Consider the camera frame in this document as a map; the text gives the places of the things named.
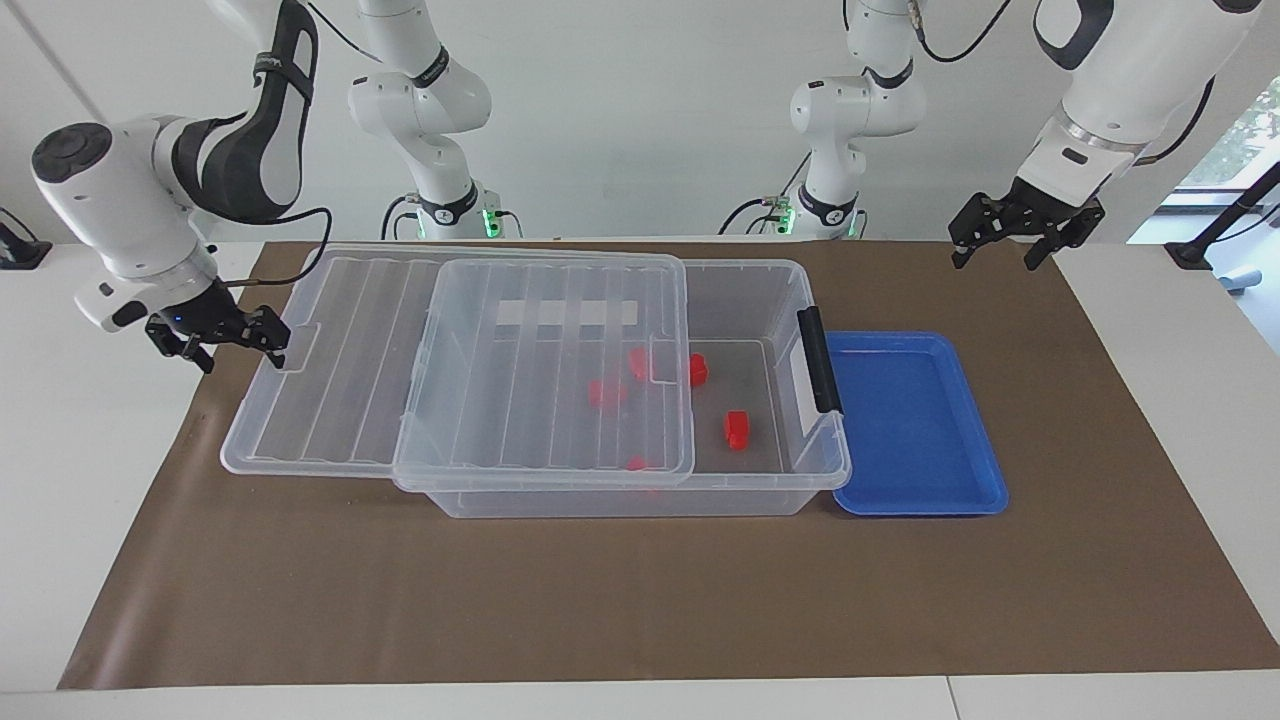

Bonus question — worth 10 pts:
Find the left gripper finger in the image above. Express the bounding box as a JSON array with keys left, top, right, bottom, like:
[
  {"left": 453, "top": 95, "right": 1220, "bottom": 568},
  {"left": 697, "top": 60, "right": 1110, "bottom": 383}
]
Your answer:
[
  {"left": 1023, "top": 196, "right": 1107, "bottom": 271},
  {"left": 948, "top": 192, "right": 1017, "bottom": 270}
]

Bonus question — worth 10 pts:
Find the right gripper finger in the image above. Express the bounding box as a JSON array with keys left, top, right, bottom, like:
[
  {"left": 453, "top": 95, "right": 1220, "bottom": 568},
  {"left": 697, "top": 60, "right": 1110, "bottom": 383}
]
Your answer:
[
  {"left": 146, "top": 330, "right": 217, "bottom": 375},
  {"left": 232, "top": 306, "right": 293, "bottom": 371}
]

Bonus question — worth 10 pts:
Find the clear ribbed plastic lid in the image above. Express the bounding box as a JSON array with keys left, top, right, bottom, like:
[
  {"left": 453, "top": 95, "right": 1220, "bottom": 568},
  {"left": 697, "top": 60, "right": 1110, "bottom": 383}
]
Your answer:
[{"left": 220, "top": 243, "right": 696, "bottom": 491}]

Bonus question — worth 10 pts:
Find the blue plastic tray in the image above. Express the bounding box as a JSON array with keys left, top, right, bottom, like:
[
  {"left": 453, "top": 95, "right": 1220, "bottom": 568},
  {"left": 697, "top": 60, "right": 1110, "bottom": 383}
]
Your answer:
[{"left": 822, "top": 331, "right": 1009, "bottom": 517}]

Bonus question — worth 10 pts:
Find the clear plastic storage box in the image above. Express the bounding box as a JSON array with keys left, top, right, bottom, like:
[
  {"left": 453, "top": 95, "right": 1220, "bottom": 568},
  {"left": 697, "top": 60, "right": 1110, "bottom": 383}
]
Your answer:
[{"left": 385, "top": 250, "right": 853, "bottom": 519}]

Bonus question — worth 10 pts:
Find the black angled stand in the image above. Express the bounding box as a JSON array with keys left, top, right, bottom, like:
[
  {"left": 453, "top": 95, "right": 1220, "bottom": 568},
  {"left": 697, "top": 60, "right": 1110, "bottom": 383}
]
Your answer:
[{"left": 1165, "top": 160, "right": 1280, "bottom": 271}]

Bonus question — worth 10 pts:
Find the window with green view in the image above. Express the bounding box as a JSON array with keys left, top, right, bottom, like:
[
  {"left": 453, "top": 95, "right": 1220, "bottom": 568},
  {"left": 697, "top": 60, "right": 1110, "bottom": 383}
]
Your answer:
[{"left": 1175, "top": 78, "right": 1280, "bottom": 193}]

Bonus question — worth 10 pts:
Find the black table clamp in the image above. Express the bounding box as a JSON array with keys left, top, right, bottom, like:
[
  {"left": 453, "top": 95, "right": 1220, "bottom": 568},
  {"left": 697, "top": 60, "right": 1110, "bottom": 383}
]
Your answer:
[{"left": 0, "top": 208, "right": 53, "bottom": 271}]

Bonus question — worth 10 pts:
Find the brown table mat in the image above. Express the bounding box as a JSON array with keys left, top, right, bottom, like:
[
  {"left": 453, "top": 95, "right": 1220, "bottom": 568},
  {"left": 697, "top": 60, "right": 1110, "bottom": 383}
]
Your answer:
[{"left": 58, "top": 240, "right": 1280, "bottom": 691}]

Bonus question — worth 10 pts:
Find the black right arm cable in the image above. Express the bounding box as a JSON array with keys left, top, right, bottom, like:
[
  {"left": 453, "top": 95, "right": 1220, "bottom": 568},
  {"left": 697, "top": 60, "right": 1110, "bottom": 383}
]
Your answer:
[{"left": 222, "top": 0, "right": 383, "bottom": 291}]

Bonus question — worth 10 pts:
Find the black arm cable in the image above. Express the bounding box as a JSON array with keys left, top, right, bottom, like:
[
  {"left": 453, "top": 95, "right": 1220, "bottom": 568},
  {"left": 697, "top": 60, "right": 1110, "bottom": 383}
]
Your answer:
[
  {"left": 905, "top": 0, "right": 1221, "bottom": 163},
  {"left": 222, "top": 0, "right": 383, "bottom": 291}
]

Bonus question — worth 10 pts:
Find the black base cable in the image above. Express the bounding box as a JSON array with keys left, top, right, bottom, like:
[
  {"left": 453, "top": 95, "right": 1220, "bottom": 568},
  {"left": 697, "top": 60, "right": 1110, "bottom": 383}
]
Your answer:
[
  {"left": 718, "top": 150, "right": 803, "bottom": 236},
  {"left": 380, "top": 193, "right": 426, "bottom": 241}
]

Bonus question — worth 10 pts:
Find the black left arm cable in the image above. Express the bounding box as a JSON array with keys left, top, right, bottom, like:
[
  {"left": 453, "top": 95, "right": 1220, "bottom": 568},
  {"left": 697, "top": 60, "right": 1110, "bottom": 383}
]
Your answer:
[{"left": 905, "top": 0, "right": 1221, "bottom": 163}]

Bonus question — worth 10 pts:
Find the black box latch handle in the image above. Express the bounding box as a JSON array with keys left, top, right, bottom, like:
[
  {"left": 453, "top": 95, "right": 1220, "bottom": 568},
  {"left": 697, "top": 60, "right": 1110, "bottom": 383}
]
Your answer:
[{"left": 796, "top": 306, "right": 844, "bottom": 415}]

